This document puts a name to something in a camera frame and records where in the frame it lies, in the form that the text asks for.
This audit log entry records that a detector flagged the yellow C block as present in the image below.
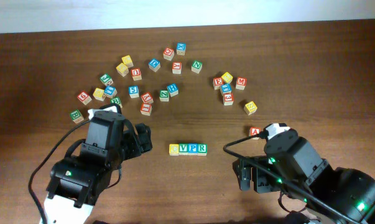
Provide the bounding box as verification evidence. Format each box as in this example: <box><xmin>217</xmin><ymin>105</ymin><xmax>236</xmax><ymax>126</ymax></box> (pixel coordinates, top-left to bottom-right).
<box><xmin>169</xmin><ymin>144</ymin><xmax>179</xmax><ymax>156</ymax></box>

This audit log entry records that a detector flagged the green V block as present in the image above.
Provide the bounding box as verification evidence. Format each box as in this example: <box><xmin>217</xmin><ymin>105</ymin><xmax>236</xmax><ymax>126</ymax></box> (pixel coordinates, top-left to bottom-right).
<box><xmin>178</xmin><ymin>143</ymin><xmax>188</xmax><ymax>155</ymax></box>

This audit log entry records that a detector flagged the blue P block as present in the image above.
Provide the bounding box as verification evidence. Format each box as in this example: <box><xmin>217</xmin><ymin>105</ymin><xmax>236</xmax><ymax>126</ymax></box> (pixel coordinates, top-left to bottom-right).
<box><xmin>188</xmin><ymin>144</ymin><xmax>198</xmax><ymax>155</ymax></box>

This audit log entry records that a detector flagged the green R block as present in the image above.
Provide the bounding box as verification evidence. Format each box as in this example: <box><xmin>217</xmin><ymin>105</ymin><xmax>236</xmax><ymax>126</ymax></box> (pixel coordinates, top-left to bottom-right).
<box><xmin>197</xmin><ymin>144</ymin><xmax>208</xmax><ymax>156</ymax></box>

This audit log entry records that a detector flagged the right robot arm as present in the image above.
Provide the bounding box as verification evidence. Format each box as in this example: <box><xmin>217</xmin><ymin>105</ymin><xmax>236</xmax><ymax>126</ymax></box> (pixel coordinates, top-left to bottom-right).
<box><xmin>233</xmin><ymin>129</ymin><xmax>375</xmax><ymax>223</ymax></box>

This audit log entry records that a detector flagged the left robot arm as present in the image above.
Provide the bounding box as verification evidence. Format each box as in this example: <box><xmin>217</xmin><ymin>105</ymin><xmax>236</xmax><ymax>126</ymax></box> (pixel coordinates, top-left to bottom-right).
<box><xmin>39</xmin><ymin>104</ymin><xmax>152</xmax><ymax>223</ymax></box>

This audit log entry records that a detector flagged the green B block centre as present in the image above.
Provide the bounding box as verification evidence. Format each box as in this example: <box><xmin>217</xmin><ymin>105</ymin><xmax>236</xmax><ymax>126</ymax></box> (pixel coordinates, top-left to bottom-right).
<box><xmin>110</xmin><ymin>96</ymin><xmax>123</xmax><ymax>108</ymax></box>

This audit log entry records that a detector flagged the green b block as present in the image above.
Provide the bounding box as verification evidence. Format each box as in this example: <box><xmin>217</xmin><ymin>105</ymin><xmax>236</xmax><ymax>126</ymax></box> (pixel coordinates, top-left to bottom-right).
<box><xmin>110</xmin><ymin>96</ymin><xmax>123</xmax><ymax>108</ymax></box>
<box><xmin>70</xmin><ymin>110</ymin><xmax>84</xmax><ymax>124</ymax></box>

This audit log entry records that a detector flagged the green B block far left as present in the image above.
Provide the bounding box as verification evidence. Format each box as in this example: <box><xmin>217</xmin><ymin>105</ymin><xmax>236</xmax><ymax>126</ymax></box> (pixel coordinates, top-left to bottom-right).
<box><xmin>70</xmin><ymin>110</ymin><xmax>84</xmax><ymax>124</ymax></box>

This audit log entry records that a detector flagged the yellow block left cluster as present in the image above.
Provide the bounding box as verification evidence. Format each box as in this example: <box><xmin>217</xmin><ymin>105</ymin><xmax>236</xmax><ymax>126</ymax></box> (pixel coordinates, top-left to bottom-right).
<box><xmin>93</xmin><ymin>88</ymin><xmax>106</xmax><ymax>101</ymax></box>

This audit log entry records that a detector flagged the blue block left cluster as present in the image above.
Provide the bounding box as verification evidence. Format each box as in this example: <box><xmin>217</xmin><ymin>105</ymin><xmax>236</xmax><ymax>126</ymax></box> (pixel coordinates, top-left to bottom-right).
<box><xmin>104</xmin><ymin>86</ymin><xmax>118</xmax><ymax>98</ymax></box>

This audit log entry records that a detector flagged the red A block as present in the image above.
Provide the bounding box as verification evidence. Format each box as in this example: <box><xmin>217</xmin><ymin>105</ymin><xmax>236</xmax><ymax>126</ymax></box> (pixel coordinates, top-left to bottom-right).
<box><xmin>249</xmin><ymin>127</ymin><xmax>261</xmax><ymax>136</ymax></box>

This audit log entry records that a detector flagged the red 6 block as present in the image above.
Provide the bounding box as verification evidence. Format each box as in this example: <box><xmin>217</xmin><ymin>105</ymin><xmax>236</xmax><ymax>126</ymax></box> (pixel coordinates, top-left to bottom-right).
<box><xmin>77</xmin><ymin>91</ymin><xmax>91</xmax><ymax>105</ymax></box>

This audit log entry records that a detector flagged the blue 5 block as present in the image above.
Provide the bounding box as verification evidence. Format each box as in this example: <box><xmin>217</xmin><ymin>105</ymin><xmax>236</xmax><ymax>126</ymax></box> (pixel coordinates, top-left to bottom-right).
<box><xmin>128</xmin><ymin>85</ymin><xmax>139</xmax><ymax>98</ymax></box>

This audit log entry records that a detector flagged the red Y block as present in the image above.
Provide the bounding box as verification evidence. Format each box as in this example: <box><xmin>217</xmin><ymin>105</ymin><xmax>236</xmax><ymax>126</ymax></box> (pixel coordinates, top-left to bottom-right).
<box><xmin>141</xmin><ymin>92</ymin><xmax>154</xmax><ymax>104</ymax></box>

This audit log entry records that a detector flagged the green J block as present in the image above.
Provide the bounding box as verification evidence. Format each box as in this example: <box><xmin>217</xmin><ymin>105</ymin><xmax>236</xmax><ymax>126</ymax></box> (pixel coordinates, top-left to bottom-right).
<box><xmin>100</xmin><ymin>73</ymin><xmax>113</xmax><ymax>86</ymax></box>

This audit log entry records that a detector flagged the yellow S block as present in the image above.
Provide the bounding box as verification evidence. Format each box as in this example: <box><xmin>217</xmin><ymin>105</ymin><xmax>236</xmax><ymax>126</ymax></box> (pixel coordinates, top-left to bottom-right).
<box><xmin>244</xmin><ymin>101</ymin><xmax>257</xmax><ymax>115</ymax></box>

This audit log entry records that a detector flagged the green Z block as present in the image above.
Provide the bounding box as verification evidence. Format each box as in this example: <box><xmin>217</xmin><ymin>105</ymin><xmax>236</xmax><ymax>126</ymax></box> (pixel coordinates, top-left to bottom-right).
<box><xmin>159</xmin><ymin>90</ymin><xmax>170</xmax><ymax>102</ymax></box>

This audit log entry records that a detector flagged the red U block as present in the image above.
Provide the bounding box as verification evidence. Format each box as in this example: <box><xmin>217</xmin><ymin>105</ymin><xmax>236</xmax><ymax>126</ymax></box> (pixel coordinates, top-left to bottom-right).
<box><xmin>131</xmin><ymin>68</ymin><xmax>142</xmax><ymax>81</ymax></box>

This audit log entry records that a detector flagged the yellow block lower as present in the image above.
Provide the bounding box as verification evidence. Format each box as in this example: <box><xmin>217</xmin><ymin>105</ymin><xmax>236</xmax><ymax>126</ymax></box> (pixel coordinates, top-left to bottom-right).
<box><xmin>116</xmin><ymin>63</ymin><xmax>129</xmax><ymax>77</ymax></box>

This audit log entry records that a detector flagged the blue H block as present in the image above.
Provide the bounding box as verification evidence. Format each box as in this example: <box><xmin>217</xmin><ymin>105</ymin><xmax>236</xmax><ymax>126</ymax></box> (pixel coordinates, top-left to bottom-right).
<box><xmin>167</xmin><ymin>83</ymin><xmax>178</xmax><ymax>97</ymax></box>

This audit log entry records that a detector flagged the yellow block upper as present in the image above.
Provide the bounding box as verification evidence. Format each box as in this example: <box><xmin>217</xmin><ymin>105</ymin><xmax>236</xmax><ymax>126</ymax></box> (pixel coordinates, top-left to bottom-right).
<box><xmin>121</xmin><ymin>55</ymin><xmax>134</xmax><ymax>68</ymax></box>

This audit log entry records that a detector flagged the blue D block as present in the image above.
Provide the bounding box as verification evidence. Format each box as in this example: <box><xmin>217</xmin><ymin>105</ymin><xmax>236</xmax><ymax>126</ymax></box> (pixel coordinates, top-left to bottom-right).
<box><xmin>149</xmin><ymin>58</ymin><xmax>160</xmax><ymax>72</ymax></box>

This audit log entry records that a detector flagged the red 3 block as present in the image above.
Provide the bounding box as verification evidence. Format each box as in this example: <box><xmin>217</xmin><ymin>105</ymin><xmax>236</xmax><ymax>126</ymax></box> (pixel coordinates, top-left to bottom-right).
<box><xmin>223</xmin><ymin>93</ymin><xmax>234</xmax><ymax>106</ymax></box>

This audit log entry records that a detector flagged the red M block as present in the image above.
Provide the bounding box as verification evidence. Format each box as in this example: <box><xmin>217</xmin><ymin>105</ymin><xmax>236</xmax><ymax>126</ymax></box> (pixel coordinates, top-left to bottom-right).
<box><xmin>236</xmin><ymin>77</ymin><xmax>247</xmax><ymax>90</ymax></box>

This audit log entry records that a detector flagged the yellow 8 block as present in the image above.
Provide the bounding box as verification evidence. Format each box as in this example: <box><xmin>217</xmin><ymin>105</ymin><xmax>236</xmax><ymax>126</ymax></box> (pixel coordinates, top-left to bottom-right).
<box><xmin>221</xmin><ymin>72</ymin><xmax>233</xmax><ymax>84</ymax></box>

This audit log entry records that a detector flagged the red Q block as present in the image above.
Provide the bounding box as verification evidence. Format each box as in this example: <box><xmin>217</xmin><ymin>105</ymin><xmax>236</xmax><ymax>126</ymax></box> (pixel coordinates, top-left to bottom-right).
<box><xmin>163</xmin><ymin>47</ymin><xmax>175</xmax><ymax>61</ymax></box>

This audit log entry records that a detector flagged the red E block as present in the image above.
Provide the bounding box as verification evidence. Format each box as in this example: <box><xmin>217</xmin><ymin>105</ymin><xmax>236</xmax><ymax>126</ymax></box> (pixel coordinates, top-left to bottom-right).
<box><xmin>213</xmin><ymin>77</ymin><xmax>224</xmax><ymax>90</ymax></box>

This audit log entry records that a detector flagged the green N block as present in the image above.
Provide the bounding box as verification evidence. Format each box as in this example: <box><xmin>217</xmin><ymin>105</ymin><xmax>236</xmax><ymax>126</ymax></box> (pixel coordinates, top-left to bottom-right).
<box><xmin>192</xmin><ymin>60</ymin><xmax>203</xmax><ymax>73</ymax></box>

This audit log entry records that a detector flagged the blue X block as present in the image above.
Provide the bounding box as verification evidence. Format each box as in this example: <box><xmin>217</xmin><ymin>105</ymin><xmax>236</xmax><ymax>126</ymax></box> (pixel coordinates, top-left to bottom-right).
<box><xmin>176</xmin><ymin>42</ymin><xmax>187</xmax><ymax>55</ymax></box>

